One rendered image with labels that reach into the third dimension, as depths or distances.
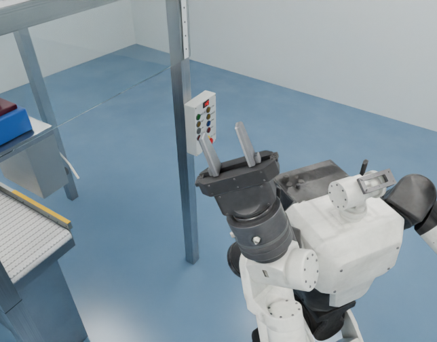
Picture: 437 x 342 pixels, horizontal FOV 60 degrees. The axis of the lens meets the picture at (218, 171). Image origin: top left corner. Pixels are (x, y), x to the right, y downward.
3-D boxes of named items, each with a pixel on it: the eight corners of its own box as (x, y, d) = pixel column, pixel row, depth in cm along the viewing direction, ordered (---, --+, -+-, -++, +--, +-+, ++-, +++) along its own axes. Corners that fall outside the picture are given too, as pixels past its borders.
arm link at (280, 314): (234, 252, 63) (246, 324, 66) (281, 257, 58) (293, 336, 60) (254, 237, 68) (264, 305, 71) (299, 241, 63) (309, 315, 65)
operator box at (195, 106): (216, 140, 189) (216, 93, 173) (197, 157, 178) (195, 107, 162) (206, 136, 192) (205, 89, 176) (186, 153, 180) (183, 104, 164)
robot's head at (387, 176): (336, 183, 87) (355, 172, 80) (366, 174, 89) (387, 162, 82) (348, 208, 85) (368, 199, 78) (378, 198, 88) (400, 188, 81)
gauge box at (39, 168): (69, 182, 131) (54, 133, 119) (44, 199, 124) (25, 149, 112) (30, 162, 140) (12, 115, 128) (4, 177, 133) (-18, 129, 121)
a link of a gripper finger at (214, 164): (202, 139, 51) (219, 176, 54) (206, 129, 54) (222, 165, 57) (192, 142, 52) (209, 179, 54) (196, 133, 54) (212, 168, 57)
